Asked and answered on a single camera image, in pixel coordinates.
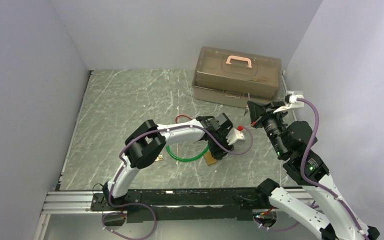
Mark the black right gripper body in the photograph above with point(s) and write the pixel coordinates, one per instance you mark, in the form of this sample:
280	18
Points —
268	118

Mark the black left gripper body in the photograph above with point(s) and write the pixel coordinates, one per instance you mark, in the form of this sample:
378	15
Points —
221	138

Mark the brass padlock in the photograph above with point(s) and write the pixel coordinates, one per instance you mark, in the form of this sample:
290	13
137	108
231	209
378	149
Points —
209	159

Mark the silver key bunch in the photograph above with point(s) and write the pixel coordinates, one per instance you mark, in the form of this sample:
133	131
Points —
159	158

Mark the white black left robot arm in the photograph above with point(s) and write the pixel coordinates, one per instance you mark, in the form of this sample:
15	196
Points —
144	145

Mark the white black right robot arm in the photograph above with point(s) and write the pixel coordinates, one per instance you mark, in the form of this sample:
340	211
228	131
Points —
332	218

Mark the beige plastic toolbox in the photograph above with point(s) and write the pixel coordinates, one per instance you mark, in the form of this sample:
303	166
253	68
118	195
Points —
232	78

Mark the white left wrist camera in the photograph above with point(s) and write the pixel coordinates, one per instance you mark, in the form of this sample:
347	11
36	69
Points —
235	135

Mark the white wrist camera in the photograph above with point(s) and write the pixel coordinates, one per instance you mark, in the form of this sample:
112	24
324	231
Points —
235	135
291	102

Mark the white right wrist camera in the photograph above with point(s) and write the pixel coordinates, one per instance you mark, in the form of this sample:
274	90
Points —
291	102

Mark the red cable lock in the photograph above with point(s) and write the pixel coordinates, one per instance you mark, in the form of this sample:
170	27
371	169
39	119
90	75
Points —
182	118

